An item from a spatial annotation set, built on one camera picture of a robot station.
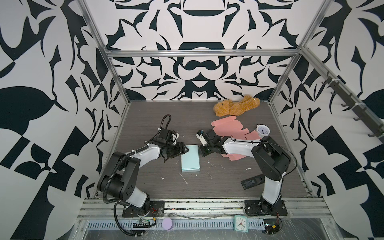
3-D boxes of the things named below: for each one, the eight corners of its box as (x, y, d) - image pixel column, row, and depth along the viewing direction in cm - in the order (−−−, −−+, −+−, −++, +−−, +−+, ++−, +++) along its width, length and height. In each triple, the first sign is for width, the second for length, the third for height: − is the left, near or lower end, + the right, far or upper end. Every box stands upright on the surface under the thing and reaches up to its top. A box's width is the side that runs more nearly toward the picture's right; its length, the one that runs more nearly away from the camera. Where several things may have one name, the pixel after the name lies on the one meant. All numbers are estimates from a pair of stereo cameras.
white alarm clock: (261, 138, 101) (262, 136, 98) (253, 127, 106) (254, 125, 104) (271, 134, 102) (273, 132, 100) (262, 124, 108) (264, 122, 106)
